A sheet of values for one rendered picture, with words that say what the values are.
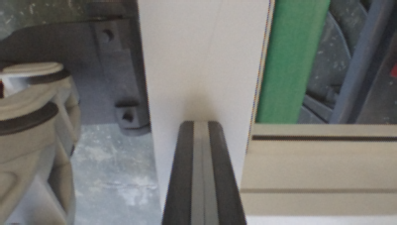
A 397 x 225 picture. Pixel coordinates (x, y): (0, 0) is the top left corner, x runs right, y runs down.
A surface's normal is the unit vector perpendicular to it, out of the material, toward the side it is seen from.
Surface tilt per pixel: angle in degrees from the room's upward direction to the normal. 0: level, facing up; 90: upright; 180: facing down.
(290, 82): 0
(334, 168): 90
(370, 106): 0
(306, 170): 90
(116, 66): 0
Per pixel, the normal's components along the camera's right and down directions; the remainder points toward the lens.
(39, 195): 0.19, 0.46
